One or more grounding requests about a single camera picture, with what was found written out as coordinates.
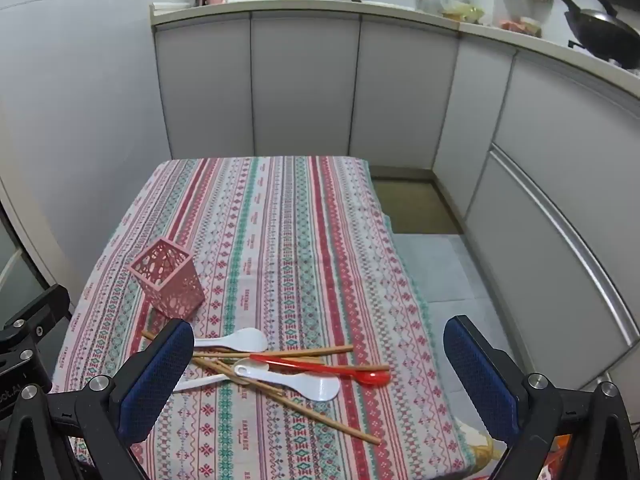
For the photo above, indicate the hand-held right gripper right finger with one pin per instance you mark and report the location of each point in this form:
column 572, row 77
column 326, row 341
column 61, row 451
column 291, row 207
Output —
column 480, row 380

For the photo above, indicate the textured white rice paddle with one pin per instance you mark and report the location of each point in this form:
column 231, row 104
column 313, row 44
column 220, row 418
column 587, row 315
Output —
column 317, row 388

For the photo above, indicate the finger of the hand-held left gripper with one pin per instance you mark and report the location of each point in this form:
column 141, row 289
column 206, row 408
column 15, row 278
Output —
column 35, row 325

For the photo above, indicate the small white soup spoon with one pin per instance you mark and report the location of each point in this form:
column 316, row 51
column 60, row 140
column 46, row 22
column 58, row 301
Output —
column 197, row 384

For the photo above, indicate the yellow green bag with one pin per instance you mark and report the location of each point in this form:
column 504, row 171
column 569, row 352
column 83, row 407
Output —
column 462, row 11

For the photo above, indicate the black wok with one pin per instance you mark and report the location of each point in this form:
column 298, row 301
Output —
column 600, row 27

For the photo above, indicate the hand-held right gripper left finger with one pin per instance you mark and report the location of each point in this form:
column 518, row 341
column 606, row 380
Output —
column 155, row 375

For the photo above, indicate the pink food tray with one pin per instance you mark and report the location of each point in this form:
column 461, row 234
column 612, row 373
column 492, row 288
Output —
column 521, row 26

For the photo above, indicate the grey cabinet drawer front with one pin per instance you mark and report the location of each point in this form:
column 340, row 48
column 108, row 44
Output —
column 575, row 130

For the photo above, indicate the orange item under table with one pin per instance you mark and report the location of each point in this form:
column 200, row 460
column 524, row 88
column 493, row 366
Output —
column 559, row 455

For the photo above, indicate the grey cabinet door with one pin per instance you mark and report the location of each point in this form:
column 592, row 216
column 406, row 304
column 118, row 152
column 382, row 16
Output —
column 405, row 95
column 305, row 85
column 205, row 85
column 475, row 120

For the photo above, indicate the pink perforated utensil holder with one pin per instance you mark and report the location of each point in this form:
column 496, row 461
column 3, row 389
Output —
column 170, row 282

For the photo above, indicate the glass jar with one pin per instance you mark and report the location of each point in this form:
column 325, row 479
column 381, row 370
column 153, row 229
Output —
column 421, row 0

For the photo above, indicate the olive floor mat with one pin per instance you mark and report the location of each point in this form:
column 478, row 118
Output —
column 415, row 205

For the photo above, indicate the smooth white rice paddle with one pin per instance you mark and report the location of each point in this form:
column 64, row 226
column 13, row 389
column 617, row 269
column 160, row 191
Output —
column 250, row 341

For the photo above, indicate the red plastic spoon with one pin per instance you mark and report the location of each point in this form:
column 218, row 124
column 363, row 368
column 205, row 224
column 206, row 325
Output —
column 372, row 377

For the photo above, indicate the wooden chopstick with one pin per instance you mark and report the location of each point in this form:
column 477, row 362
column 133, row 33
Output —
column 150, row 336
column 340, row 425
column 279, row 397

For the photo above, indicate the striped patterned tablecloth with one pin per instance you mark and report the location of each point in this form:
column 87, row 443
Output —
column 300, row 260

